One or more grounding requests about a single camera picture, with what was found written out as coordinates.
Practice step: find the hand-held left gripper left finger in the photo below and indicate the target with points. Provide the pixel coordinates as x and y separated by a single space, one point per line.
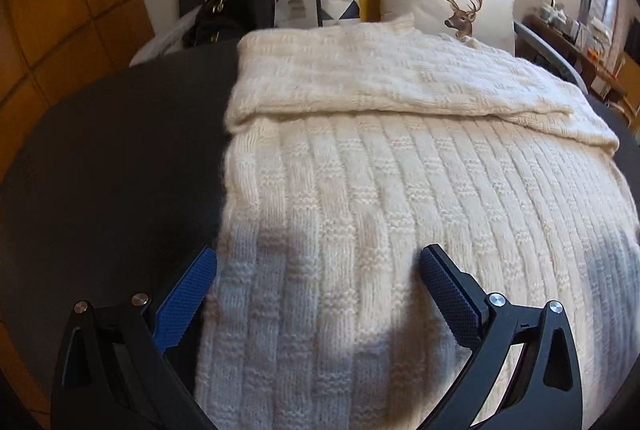
185 300

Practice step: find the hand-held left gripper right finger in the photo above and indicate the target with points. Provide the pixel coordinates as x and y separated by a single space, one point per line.
450 295

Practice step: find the cream knitted sweater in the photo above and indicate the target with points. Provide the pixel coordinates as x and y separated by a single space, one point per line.
375 185

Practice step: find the wooden side shelf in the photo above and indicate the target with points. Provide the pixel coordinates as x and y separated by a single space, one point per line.
565 47

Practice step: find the black handbag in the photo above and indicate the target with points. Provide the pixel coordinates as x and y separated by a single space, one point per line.
235 15

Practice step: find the white box with papers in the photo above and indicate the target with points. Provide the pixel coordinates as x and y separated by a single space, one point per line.
597 35

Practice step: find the small white jars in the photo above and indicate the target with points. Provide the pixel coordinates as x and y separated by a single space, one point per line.
552 13

